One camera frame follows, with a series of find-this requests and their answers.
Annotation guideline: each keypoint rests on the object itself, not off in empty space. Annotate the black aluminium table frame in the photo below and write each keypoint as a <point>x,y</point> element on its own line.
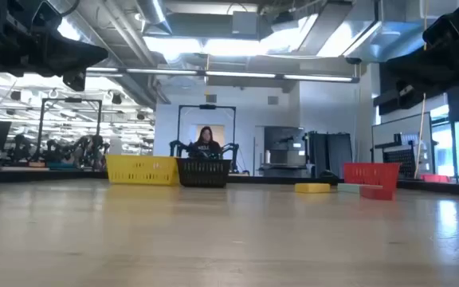
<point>34,175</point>

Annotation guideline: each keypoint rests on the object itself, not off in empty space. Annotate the red rectangular block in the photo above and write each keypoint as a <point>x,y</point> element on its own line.
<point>377,194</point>

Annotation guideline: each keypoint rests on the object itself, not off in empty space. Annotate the black curtain panel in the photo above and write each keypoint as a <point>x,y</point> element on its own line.
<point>333,151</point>

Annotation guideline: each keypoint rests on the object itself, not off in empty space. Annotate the grey machine cabinet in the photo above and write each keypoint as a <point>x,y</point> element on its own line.
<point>283,139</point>

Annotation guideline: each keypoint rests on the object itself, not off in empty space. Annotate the red plastic basket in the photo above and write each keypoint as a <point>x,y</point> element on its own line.
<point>371,173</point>

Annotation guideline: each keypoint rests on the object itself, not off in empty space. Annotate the black background gantry frame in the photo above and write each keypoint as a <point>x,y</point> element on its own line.
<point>206,107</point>
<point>70,99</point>

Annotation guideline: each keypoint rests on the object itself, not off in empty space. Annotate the black plastic basket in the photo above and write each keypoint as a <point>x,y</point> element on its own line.
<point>203,173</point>

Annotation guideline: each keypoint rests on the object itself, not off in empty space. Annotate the black framed whiteboard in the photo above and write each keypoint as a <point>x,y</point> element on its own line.
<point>397,127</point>

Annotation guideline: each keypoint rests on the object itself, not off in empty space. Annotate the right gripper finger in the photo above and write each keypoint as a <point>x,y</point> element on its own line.
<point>395,99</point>
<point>432,69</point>

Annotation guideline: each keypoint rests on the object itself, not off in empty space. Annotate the yellow plastic basket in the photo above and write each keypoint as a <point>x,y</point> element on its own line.
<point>142,169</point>

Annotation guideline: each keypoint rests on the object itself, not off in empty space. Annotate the yellow rectangular block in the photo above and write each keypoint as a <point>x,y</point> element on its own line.
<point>312,188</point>

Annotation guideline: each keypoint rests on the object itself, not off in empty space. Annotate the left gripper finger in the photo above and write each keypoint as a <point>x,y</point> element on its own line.
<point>78,53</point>

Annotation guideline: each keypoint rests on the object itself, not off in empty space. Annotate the black background robot arm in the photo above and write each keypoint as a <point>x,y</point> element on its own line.
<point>90,151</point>
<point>177,148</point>
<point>20,149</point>
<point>231,153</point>

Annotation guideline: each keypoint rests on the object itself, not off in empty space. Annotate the black perforated rack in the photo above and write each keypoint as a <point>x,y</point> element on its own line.
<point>401,157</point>

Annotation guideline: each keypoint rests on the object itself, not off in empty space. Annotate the black dome object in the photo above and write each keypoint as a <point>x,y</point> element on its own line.
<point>328,174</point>

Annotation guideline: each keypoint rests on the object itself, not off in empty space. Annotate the green rectangular block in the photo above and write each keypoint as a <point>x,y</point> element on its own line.
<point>347,188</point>

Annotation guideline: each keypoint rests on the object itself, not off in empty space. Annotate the long ceiling light strip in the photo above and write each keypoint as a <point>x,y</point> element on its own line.
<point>237,74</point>

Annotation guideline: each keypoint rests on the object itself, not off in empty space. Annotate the red storage bin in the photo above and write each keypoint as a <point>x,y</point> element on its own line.
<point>434,178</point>

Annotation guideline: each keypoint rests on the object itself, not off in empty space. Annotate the person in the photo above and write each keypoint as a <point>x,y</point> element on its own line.
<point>206,143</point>

